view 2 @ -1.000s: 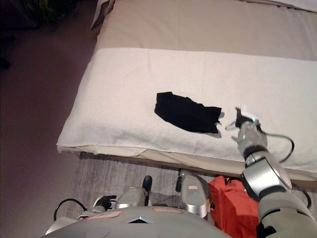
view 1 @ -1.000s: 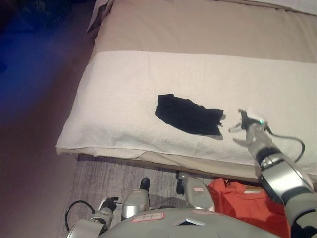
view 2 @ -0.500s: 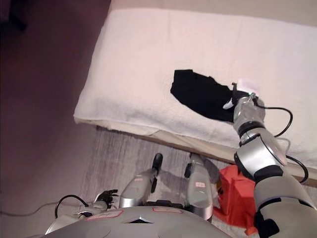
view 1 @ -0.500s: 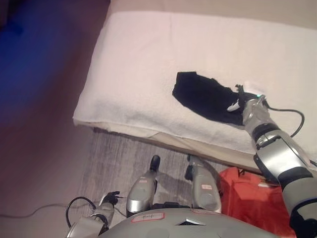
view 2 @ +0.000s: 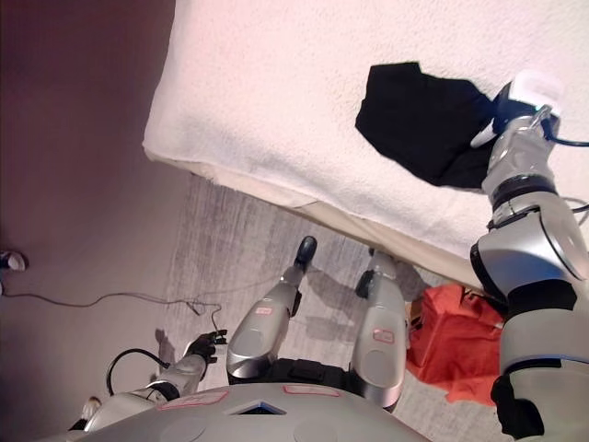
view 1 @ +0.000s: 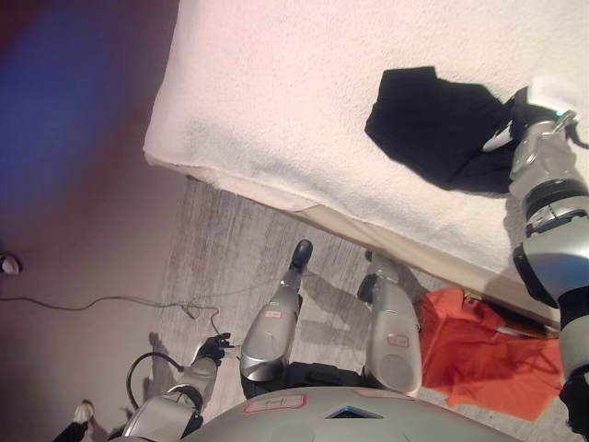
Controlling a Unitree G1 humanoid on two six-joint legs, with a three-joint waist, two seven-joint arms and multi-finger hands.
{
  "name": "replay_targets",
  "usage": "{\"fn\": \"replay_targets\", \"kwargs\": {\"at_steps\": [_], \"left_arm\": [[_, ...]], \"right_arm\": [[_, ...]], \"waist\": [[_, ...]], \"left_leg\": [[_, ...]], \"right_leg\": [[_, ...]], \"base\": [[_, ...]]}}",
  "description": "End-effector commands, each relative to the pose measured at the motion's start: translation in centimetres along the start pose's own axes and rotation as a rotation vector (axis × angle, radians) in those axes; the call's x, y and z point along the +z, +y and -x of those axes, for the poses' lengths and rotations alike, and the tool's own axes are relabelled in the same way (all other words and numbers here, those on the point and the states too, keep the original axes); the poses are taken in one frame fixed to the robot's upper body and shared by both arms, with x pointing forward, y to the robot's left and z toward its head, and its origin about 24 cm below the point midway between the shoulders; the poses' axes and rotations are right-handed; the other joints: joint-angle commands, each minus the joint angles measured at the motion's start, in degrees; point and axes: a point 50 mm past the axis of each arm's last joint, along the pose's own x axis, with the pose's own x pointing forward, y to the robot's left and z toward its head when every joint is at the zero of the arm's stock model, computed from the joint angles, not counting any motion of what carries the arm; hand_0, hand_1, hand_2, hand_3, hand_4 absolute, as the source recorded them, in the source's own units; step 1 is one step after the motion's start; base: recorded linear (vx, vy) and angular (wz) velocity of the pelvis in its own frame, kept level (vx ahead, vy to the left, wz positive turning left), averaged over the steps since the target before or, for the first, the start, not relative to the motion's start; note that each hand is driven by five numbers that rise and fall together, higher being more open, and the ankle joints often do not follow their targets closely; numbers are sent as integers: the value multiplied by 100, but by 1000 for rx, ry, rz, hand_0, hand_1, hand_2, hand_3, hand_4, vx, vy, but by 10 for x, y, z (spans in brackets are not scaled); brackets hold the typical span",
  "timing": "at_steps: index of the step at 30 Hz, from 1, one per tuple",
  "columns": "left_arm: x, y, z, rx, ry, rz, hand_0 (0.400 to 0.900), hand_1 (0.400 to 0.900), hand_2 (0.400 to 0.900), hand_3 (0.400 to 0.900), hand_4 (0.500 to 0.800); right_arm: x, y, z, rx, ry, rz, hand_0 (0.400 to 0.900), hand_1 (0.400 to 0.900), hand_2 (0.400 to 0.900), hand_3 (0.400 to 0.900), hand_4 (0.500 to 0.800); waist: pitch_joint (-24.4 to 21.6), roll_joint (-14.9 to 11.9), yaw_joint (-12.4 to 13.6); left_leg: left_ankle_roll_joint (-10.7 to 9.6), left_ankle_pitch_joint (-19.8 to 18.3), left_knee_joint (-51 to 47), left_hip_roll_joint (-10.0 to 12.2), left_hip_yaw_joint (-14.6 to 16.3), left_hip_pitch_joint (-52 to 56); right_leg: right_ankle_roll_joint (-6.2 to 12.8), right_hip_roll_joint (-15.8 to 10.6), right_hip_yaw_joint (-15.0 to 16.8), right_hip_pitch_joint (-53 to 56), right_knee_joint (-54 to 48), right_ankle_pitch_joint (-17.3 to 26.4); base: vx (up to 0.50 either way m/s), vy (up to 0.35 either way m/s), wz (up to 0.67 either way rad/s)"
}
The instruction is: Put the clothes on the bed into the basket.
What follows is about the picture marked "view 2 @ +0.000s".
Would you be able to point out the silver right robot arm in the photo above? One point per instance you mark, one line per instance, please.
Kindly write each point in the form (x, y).
(534, 248)

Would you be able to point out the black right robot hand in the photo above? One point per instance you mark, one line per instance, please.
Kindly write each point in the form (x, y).
(534, 89)

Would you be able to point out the silver robot torso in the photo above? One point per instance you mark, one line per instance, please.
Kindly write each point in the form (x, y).
(248, 416)

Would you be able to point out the white textured bed blanket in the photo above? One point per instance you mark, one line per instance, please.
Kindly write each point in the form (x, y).
(322, 92)

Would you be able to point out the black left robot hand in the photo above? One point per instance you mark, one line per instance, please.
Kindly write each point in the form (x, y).
(206, 346)

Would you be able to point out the black garment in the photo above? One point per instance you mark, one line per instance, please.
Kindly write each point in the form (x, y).
(414, 119)

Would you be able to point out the orange garment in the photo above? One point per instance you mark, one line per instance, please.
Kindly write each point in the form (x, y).
(453, 340)

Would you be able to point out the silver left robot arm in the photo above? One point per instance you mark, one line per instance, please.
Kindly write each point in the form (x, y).
(156, 387)

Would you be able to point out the silver left robot leg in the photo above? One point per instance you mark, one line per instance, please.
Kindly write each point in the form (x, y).
(264, 331)

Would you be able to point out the grey patterned rug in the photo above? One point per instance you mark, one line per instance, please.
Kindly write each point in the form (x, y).
(216, 239)

